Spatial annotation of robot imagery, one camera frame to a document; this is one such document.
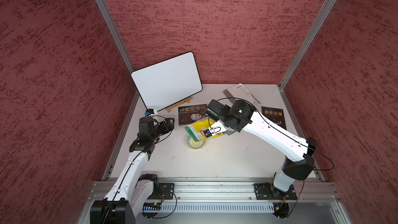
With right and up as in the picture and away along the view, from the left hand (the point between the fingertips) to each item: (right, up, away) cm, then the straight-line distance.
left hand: (169, 124), depth 83 cm
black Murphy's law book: (+69, +3, +20) cm, 72 cm away
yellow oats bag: (+16, -1, -9) cm, 18 cm away
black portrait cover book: (+9, +3, +19) cm, 22 cm away
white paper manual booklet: (+47, +19, +32) cm, 60 cm away
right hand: (+31, +6, -12) cm, 34 cm away
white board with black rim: (-3, +23, +4) cm, 24 cm away
